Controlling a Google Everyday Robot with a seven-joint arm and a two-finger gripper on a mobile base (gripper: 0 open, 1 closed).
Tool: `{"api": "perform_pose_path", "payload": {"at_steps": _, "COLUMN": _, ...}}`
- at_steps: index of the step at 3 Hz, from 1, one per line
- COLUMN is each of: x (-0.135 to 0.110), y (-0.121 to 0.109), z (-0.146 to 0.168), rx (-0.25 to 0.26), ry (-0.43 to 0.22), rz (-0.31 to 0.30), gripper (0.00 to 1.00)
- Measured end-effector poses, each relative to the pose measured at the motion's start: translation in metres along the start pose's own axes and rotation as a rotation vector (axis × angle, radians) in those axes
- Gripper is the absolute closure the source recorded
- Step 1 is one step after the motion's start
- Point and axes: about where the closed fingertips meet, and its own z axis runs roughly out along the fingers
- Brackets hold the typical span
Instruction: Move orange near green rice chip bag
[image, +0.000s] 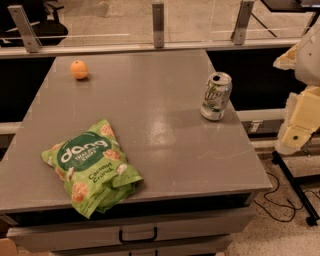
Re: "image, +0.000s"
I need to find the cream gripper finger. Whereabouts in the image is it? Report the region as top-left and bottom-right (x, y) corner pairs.
(275, 86), (320, 155)
(273, 44), (298, 70)

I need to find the orange fruit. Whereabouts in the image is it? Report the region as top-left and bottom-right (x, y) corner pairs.
(70, 60), (88, 80)

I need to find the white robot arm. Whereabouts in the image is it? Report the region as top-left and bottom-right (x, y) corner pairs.
(273, 24), (320, 155)

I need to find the green rice chip bag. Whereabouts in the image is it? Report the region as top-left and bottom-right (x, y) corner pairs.
(41, 119), (143, 218)

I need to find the dark desk in background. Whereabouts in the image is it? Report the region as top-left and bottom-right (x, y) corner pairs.
(251, 0), (320, 39)

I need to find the black stand base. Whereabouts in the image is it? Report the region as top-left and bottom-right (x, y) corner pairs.
(272, 151), (320, 226)

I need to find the silver green soda can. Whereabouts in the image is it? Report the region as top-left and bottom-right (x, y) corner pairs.
(200, 72), (232, 121)

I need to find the black office chair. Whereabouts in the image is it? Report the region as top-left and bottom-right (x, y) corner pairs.
(0, 0), (68, 47)

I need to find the right metal railing bracket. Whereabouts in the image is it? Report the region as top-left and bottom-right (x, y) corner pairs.
(231, 0), (255, 45)

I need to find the metal railing bracket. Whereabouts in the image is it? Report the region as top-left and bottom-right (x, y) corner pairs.
(8, 5), (42, 53)
(231, 0), (255, 45)
(152, 3), (164, 48)

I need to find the black floor cable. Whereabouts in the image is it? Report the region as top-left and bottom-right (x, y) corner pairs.
(253, 171), (320, 223)

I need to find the middle metal railing bracket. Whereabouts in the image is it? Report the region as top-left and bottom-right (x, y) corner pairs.
(152, 3), (164, 48)

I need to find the left metal railing bracket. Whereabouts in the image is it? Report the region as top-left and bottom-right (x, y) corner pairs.
(8, 5), (42, 53)

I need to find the grey drawer with black handle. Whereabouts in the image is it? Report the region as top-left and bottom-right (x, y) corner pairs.
(7, 206), (254, 252)

